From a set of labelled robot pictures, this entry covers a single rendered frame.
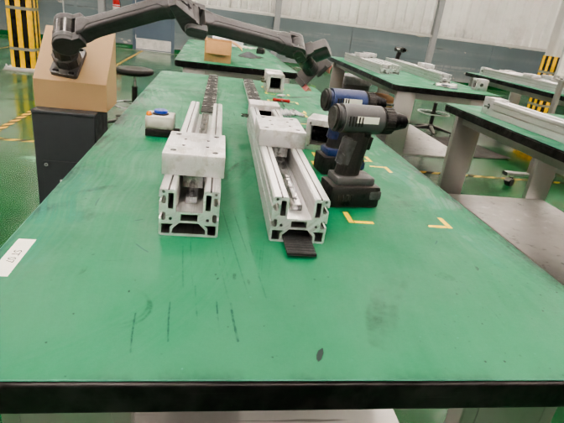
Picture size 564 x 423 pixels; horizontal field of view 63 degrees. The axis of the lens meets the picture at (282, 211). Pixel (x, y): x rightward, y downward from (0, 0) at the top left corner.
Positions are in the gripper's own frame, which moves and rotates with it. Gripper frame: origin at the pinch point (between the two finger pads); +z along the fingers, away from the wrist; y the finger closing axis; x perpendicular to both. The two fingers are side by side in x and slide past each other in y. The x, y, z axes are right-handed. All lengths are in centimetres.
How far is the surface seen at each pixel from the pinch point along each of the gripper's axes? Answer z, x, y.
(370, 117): -72, 61, 5
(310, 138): -33, 34, 17
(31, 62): 256, -522, 241
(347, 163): -68, 63, 15
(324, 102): -58, 43, 9
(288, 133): -67, 47, 20
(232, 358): -112, 90, 40
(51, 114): -60, -23, 74
